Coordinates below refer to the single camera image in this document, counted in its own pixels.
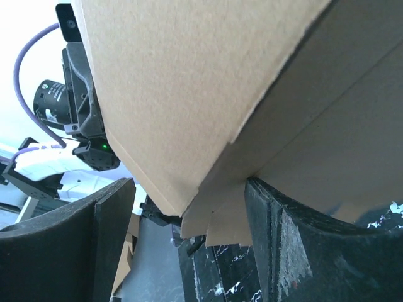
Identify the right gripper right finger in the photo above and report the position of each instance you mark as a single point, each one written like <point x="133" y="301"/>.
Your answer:
<point x="304" y="255"/>

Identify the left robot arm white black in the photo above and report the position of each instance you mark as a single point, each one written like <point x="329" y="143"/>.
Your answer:
<point x="68" y="167"/>

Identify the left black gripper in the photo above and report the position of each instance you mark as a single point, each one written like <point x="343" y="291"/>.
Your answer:
<point x="85" y="118"/>

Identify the flat cardboard box stack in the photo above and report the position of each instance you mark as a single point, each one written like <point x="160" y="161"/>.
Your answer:
<point x="125" y="262"/>

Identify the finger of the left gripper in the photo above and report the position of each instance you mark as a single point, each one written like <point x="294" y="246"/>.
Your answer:
<point x="153" y="213"/>

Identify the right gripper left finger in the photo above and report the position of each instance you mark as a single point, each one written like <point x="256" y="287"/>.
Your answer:
<point x="70" y="253"/>

